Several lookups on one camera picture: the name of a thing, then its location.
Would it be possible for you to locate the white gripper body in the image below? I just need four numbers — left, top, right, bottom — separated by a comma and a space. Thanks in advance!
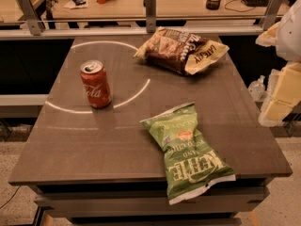
259, 61, 301, 127

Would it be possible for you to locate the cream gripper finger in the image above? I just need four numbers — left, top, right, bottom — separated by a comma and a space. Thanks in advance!
255, 22, 279, 47

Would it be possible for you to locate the brown chip bag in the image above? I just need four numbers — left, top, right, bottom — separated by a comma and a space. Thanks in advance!
135, 26, 229, 75

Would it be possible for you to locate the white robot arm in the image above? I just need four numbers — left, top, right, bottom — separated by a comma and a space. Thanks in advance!
256, 0, 301, 127

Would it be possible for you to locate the green kettle chip bag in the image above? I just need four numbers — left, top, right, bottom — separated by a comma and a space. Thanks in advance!
140, 103, 236, 205

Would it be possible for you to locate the red coke can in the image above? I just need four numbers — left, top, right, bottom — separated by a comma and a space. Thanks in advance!
80, 60, 111, 108

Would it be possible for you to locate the clear sanitizer bottle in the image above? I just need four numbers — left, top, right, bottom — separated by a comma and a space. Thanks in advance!
248, 75, 265, 101

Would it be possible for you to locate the black round cup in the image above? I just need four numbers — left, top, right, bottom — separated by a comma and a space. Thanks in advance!
206, 0, 221, 10

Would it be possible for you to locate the right metal railing post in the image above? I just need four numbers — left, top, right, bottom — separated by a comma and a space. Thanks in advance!
259, 0, 283, 31

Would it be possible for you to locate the black cable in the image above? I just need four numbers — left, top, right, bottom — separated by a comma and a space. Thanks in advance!
223, 0, 257, 13

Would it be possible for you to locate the left metal railing post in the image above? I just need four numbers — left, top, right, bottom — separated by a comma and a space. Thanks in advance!
17, 0, 44, 36

